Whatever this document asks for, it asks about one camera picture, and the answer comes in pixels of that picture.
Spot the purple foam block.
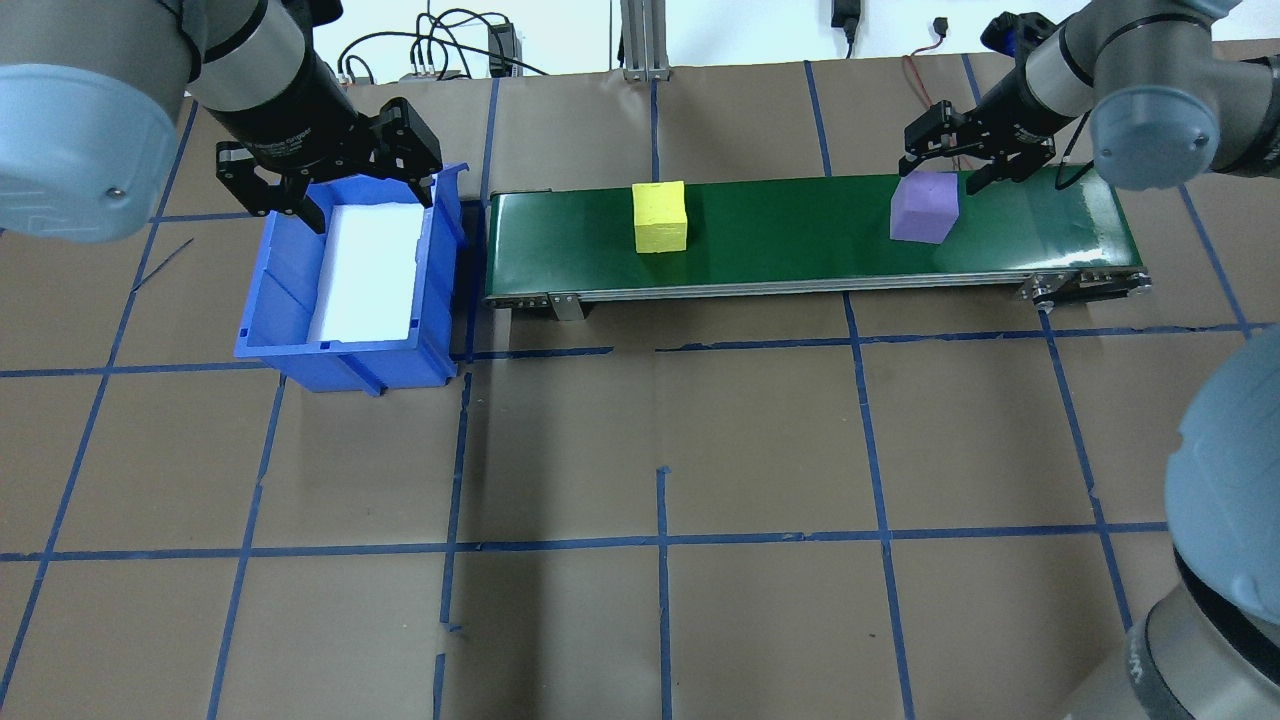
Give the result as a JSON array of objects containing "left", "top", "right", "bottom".
[{"left": 889, "top": 170, "right": 961, "bottom": 246}]

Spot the yellow foam block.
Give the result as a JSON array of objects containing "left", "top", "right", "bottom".
[{"left": 632, "top": 181, "right": 691, "bottom": 255}]

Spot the blue plastic storage bin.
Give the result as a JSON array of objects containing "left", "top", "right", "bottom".
[{"left": 233, "top": 160, "right": 471, "bottom": 398}]

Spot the white foam sheet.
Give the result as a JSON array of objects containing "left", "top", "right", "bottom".
[{"left": 307, "top": 203, "right": 426, "bottom": 346}]

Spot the green belt conveyor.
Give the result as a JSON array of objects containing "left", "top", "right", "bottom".
[{"left": 483, "top": 170, "right": 1153, "bottom": 323}]

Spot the red black wire pair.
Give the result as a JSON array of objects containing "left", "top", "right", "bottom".
[{"left": 903, "top": 38, "right": 951, "bottom": 101}]

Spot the aluminium profile post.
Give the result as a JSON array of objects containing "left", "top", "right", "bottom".
[{"left": 618, "top": 0, "right": 673, "bottom": 83}]

